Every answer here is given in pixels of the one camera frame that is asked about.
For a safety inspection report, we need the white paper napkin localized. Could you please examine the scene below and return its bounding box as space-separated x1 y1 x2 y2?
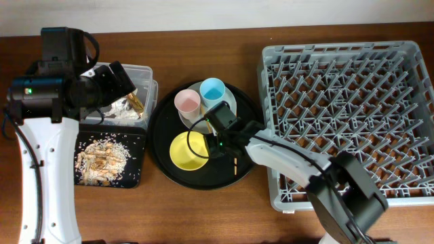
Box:
104 98 140 119

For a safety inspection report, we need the gold foil wrapper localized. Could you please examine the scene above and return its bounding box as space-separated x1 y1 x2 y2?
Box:
127 92 144 117

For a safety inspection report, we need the yellow bowl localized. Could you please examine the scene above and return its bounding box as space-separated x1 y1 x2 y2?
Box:
170 131 208 171

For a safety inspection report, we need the blue plastic cup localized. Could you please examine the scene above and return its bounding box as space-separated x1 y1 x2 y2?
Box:
199 78 226 108

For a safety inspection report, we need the food scraps and rice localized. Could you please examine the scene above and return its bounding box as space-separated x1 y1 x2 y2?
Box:
74 138 141 188

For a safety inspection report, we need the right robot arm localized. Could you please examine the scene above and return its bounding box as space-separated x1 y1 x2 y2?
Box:
204 102 389 243

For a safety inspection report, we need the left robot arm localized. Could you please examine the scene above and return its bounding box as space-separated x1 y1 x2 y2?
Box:
3 27 135 243

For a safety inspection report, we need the clear plastic waste bin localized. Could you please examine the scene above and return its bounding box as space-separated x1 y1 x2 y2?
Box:
79 64 158 130

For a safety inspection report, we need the grey dishwasher rack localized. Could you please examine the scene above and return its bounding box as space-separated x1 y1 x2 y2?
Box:
258 41 433 207

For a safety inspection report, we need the grey round plate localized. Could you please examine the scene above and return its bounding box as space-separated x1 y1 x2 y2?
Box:
178 81 237 134

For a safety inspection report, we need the round black serving tray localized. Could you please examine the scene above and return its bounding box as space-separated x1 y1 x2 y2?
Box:
147 82 254 190

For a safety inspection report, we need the pink plastic cup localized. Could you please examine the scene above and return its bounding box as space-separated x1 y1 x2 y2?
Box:
174 89 201 120

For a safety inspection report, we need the black rectangular tray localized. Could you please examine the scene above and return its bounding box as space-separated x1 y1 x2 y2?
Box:
74 125 146 188

